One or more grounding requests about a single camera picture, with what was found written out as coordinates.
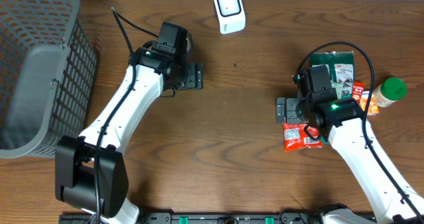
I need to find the red snack bag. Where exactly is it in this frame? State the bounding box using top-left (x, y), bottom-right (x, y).
top-left (282, 123), bottom-right (323, 152)

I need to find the green white wipes pack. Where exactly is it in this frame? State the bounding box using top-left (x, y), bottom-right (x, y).
top-left (310, 51), bottom-right (355, 98)

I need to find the small orange box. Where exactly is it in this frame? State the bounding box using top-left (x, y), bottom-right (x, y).
top-left (360, 91), bottom-right (379, 115)

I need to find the green lid jar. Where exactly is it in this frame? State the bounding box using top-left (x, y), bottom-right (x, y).
top-left (373, 77), bottom-right (407, 107)

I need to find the light teal snack pack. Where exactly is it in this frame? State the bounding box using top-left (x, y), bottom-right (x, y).
top-left (331, 82), bottom-right (344, 99)

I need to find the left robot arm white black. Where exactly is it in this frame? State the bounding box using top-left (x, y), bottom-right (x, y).
top-left (55, 46), bottom-right (203, 223)

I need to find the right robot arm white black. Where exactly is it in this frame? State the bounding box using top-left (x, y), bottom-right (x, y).
top-left (276, 97), bottom-right (423, 223)

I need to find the grey plastic shopping basket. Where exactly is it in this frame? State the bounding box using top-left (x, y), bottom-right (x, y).
top-left (1, 0), bottom-right (97, 158)

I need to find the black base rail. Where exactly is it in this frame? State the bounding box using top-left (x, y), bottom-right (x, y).
top-left (58, 211), bottom-right (378, 224)

